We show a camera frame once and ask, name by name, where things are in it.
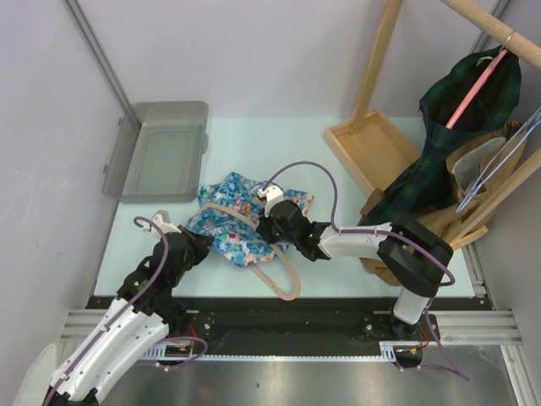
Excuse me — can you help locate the blue floral garment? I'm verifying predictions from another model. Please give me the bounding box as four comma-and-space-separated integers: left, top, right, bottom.
185, 171, 317, 270

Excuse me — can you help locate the beige wooden hanger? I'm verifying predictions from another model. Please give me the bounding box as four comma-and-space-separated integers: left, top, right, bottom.
207, 203, 301, 301

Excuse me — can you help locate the dark green garment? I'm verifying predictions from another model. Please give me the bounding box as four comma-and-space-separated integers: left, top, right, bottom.
360, 47, 522, 226

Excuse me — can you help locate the light blue wire hanger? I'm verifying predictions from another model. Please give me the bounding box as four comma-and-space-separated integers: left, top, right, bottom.
456, 107, 541, 213

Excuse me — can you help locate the pink plastic hanger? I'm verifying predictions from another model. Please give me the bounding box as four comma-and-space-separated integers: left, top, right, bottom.
445, 48, 508, 129

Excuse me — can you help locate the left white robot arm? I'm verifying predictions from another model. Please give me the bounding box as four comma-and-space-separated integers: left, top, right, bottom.
43, 229, 214, 405

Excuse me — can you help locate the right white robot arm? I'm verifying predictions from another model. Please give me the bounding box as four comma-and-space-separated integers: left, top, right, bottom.
256, 200, 453, 340

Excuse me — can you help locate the grey plastic bin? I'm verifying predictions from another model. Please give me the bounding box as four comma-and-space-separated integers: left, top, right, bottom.
102, 101, 209, 204

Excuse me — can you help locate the wooden clothes rack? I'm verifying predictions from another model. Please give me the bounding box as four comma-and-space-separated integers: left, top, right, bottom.
324, 1, 540, 226

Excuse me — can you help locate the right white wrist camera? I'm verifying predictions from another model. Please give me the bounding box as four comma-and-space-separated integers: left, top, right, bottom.
257, 185, 284, 217

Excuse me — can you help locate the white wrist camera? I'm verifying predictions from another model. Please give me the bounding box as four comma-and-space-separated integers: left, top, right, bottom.
140, 210, 181, 238
257, 185, 284, 217

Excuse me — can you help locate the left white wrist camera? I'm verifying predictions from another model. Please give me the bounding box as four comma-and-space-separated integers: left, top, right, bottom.
140, 210, 181, 238

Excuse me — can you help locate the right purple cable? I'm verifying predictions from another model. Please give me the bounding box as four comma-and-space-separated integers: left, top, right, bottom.
261, 160, 470, 381

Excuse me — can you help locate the white slotted cable duct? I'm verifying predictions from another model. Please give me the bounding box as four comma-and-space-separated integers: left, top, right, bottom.
147, 341, 401, 363

